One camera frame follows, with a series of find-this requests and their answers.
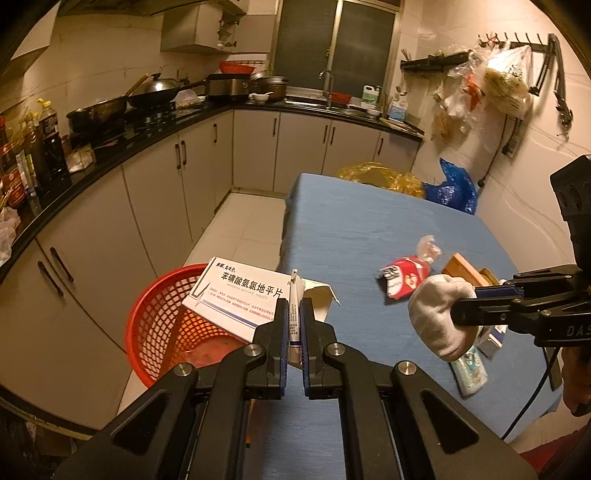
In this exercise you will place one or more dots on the wok with steel lid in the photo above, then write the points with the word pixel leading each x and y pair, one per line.
pixel 157 92

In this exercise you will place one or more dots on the black wall hook rack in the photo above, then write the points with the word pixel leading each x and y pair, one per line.
pixel 556 69

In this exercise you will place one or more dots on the hanging clear plastic bags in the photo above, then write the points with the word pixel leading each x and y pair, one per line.
pixel 459 99

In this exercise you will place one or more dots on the person's right forearm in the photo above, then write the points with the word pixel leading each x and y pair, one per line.
pixel 575 383

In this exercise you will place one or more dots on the black kitchen countertop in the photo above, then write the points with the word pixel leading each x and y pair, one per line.
pixel 258 107

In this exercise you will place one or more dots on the patterned tissue packet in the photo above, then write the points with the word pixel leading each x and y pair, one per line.
pixel 471 371

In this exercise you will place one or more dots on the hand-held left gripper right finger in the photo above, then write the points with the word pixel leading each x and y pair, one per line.
pixel 305 350

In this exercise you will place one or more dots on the dark frying wok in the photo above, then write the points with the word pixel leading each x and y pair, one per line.
pixel 97 113

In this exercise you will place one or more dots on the small white carton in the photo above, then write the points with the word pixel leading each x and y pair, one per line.
pixel 491 341

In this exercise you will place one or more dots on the red plastic basket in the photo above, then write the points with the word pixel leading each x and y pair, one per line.
pixel 152 314

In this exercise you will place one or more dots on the large dark oil bottle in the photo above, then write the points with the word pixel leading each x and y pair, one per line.
pixel 50 147

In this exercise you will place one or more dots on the red snack packet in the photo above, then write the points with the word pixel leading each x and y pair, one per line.
pixel 401 277

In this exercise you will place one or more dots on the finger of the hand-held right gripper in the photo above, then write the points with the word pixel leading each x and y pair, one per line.
pixel 498 291
pixel 480 311

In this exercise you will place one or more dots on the person's red garment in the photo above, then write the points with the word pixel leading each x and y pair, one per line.
pixel 563 454

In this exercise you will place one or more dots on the sauce bottle with red label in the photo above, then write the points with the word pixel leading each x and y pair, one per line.
pixel 11 175

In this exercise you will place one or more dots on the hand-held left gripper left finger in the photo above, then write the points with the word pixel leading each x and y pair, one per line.
pixel 282 341

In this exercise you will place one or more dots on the black wall shelf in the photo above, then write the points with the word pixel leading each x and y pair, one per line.
pixel 434 60

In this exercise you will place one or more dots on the wooden spatula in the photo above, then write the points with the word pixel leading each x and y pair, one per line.
pixel 135 85

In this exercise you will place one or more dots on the dark cooking pot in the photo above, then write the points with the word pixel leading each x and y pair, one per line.
pixel 272 90

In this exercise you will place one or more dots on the steel cooking pot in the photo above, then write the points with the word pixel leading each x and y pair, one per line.
pixel 228 87

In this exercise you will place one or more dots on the blue tablecloth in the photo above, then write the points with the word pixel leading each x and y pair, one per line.
pixel 351 230

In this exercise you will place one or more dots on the white medicine box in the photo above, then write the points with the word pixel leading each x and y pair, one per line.
pixel 240 286

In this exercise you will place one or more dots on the kitchen window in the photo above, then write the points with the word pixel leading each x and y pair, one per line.
pixel 332 41

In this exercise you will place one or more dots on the yellow plastic bag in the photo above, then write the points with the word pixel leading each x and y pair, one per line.
pixel 369 177

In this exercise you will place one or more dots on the steel sink faucet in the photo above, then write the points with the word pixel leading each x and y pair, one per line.
pixel 328 87

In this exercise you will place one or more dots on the clear food bag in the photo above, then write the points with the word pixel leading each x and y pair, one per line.
pixel 188 98

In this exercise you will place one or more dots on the grey kitchen base cabinets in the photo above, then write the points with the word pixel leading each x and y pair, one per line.
pixel 152 194

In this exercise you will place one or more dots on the tan cardboard box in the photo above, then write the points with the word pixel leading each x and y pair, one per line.
pixel 461 270

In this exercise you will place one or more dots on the clear plastic bags on counter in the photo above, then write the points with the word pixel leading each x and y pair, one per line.
pixel 7 235

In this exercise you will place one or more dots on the gas stove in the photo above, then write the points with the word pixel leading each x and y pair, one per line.
pixel 147 121

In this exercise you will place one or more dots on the blue and white jug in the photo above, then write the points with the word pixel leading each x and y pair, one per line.
pixel 397 110

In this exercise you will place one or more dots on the small white bowl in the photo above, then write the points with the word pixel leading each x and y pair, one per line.
pixel 260 97

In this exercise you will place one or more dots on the yellowish oil bottle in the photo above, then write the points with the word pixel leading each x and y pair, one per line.
pixel 33 157

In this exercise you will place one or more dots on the hanging bag of noodles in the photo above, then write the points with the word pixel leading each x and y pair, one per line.
pixel 508 83

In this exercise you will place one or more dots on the red plastic basin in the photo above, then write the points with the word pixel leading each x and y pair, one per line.
pixel 237 67

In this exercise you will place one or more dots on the grey wall cabinet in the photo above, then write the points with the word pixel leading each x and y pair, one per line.
pixel 198 27

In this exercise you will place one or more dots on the small packet on counter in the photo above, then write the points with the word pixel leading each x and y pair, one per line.
pixel 81 159

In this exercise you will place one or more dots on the white detergent jug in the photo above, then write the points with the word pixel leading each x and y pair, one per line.
pixel 369 97

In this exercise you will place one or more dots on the blue plastic bag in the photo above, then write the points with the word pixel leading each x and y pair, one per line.
pixel 455 191

